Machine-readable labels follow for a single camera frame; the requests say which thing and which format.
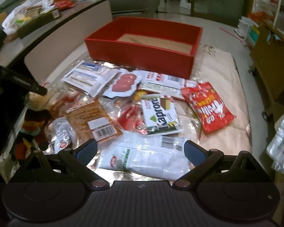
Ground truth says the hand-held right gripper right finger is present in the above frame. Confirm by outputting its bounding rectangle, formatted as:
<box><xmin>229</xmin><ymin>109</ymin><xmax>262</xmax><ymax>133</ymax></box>
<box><xmin>173</xmin><ymin>140</ymin><xmax>259</xmax><ymax>190</ymax></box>

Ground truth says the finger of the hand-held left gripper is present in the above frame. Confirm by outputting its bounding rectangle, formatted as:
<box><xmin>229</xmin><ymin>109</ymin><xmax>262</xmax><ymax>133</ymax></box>
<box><xmin>0</xmin><ymin>65</ymin><xmax>48</xmax><ymax>95</ymax></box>

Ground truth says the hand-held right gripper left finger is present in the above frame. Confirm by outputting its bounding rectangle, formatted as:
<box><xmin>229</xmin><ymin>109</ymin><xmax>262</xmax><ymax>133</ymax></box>
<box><xmin>28</xmin><ymin>138</ymin><xmax>110</xmax><ymax>190</ymax></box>

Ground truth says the red candy packet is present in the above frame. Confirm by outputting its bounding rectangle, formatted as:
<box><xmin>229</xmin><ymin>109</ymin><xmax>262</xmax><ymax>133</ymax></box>
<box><xmin>181</xmin><ymin>81</ymin><xmax>236</xmax><ymax>136</ymax></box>

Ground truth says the white packet with green print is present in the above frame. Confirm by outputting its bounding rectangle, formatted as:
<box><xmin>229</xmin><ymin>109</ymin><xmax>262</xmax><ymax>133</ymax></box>
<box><xmin>97</xmin><ymin>135</ymin><xmax>193</xmax><ymax>180</ymax></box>

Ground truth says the white wafer packet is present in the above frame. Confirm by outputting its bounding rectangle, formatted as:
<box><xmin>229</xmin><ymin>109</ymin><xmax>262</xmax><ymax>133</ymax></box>
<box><xmin>140</xmin><ymin>94</ymin><xmax>183</xmax><ymax>136</ymax></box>

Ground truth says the blue and white snack packet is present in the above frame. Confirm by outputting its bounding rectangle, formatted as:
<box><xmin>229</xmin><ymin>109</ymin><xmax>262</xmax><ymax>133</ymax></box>
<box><xmin>63</xmin><ymin>61</ymin><xmax>119</xmax><ymax>98</ymax></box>

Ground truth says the pink sausage packet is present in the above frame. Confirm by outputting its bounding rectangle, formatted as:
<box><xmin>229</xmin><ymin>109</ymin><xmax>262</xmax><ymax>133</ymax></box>
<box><xmin>103</xmin><ymin>70</ymin><xmax>143</xmax><ymax>99</ymax></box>

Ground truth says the red cardboard box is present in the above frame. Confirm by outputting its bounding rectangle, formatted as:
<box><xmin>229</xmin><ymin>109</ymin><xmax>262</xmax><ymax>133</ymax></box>
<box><xmin>84</xmin><ymin>16</ymin><xmax>203</xmax><ymax>80</ymax></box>

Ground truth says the small white and red packet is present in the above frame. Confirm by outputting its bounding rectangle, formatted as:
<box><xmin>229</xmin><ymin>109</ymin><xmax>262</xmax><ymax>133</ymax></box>
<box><xmin>51</xmin><ymin>117</ymin><xmax>77</xmax><ymax>154</ymax></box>

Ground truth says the orange snack packet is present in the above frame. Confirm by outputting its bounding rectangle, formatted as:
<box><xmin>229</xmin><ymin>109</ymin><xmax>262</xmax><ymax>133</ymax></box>
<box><xmin>65</xmin><ymin>99</ymin><xmax>124</xmax><ymax>145</ymax></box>

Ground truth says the dark tray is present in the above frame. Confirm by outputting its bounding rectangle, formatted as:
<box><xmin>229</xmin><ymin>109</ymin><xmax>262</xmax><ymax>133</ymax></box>
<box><xmin>16</xmin><ymin>10</ymin><xmax>61</xmax><ymax>39</ymax></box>

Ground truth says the striped knitted cloth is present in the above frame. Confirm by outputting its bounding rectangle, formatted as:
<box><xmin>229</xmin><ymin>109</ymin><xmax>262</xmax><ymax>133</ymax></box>
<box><xmin>11</xmin><ymin>109</ymin><xmax>53</xmax><ymax>162</ymax></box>

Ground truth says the white plastic bag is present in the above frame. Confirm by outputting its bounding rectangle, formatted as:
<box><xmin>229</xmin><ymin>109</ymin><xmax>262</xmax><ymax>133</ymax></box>
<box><xmin>2</xmin><ymin>0</ymin><xmax>55</xmax><ymax>35</ymax></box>

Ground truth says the shiny red packet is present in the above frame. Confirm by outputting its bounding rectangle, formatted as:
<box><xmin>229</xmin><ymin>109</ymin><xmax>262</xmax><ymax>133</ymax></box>
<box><xmin>118</xmin><ymin>106</ymin><xmax>147</xmax><ymax>133</ymax></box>

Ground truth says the yellow packet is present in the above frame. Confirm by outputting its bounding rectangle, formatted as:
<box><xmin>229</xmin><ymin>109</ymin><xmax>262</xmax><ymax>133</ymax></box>
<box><xmin>133</xmin><ymin>90</ymin><xmax>144</xmax><ymax>103</ymax></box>

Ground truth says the floral tablecloth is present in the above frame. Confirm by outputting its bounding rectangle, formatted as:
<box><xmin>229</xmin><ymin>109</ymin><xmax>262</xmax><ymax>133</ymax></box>
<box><xmin>0</xmin><ymin>43</ymin><xmax>254</xmax><ymax>185</ymax></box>

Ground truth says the red and white long packet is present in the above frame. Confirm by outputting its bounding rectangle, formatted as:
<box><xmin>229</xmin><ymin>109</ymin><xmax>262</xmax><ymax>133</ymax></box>
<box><xmin>138</xmin><ymin>70</ymin><xmax>198</xmax><ymax>100</ymax></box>

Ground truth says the glass coffee table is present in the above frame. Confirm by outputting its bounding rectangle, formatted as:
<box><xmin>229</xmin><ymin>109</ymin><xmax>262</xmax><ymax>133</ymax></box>
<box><xmin>0</xmin><ymin>0</ymin><xmax>113</xmax><ymax>82</ymax></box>

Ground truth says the silver plastic bag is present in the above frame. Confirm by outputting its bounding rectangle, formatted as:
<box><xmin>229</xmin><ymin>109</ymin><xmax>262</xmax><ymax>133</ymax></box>
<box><xmin>266</xmin><ymin>107</ymin><xmax>284</xmax><ymax>176</ymax></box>

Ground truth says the wooden cabinet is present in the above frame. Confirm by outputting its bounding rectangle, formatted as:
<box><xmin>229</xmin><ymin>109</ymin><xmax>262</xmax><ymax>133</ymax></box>
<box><xmin>250</xmin><ymin>23</ymin><xmax>284</xmax><ymax>123</ymax></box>

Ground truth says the grey sofa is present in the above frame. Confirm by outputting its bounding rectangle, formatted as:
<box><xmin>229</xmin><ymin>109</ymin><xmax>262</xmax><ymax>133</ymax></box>
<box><xmin>108</xmin><ymin>0</ymin><xmax>162</xmax><ymax>20</ymax></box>

